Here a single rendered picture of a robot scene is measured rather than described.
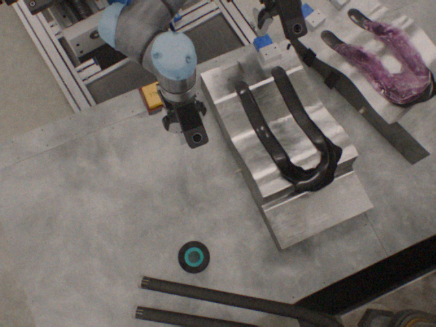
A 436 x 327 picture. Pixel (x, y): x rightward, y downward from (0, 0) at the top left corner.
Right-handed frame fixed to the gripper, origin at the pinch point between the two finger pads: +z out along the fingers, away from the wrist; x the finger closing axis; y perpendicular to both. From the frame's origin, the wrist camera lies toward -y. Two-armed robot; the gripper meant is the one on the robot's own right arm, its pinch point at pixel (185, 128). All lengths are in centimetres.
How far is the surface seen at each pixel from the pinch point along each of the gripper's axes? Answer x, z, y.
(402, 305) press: -33, 16, -61
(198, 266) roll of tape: 10.2, 11.5, -30.8
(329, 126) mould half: -33.5, 3.4, -13.0
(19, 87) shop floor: 53, 95, 81
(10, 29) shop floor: 47, 95, 111
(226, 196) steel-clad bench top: -3.8, 15.0, -16.9
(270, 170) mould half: -14.4, 1.7, -17.6
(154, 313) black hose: 24.5, 11.5, -36.4
